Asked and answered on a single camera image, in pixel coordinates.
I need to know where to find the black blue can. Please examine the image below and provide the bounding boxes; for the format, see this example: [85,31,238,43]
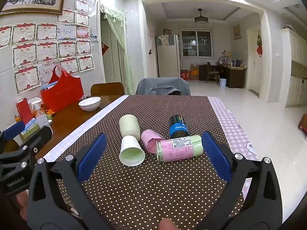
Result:
[169,114,189,139]

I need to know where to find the white waste bin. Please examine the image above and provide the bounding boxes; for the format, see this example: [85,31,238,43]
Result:
[219,78,227,88]

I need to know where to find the wooden chair back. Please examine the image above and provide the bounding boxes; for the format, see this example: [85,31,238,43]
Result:
[91,82,125,96]

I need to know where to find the green tissue box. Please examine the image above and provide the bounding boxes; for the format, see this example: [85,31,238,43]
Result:
[19,118,41,141]

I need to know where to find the white ceramic bowl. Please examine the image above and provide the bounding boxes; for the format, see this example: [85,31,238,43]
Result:
[78,97,101,112]

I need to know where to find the wooden desk chair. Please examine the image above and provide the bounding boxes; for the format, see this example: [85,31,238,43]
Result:
[206,62,220,84]

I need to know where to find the dark wooden desk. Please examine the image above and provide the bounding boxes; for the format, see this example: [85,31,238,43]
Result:
[199,64,247,88]

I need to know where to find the ceiling fan lamp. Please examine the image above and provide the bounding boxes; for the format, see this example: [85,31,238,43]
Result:
[194,8,209,23]

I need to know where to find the white paper cup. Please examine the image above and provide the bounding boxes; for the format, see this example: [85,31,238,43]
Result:
[119,136,145,167]

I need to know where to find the pale green roll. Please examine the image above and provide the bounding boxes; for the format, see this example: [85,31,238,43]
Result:
[119,114,141,141]

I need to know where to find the white refrigerator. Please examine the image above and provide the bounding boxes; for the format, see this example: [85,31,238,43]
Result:
[156,34,180,77]

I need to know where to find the pink green wrapped roll pack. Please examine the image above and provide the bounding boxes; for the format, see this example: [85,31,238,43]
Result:
[156,135,203,163]

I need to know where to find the pink bag roll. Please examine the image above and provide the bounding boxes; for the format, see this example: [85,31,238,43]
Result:
[140,129,165,154]

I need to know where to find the clear spray bottle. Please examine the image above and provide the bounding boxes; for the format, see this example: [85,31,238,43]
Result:
[28,97,51,129]

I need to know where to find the cardboard boxes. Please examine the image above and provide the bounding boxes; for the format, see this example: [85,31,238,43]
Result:
[181,64,199,80]

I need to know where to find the grey draped chair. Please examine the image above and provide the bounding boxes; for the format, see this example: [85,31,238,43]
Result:
[135,77,191,96]

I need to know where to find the red box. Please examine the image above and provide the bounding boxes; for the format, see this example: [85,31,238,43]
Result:
[16,98,33,124]

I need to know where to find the window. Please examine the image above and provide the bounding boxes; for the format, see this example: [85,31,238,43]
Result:
[181,30,213,58]

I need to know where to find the red tote bag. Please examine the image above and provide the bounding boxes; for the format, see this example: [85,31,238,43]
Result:
[41,65,84,113]

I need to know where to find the person's hand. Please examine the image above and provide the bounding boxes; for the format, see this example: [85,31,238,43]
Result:
[158,218,180,230]

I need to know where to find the white cabinet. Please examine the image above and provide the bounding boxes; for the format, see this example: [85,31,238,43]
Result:
[279,29,306,108]

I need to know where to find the green door curtain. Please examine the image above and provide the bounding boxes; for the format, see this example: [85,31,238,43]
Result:
[99,2,134,95]

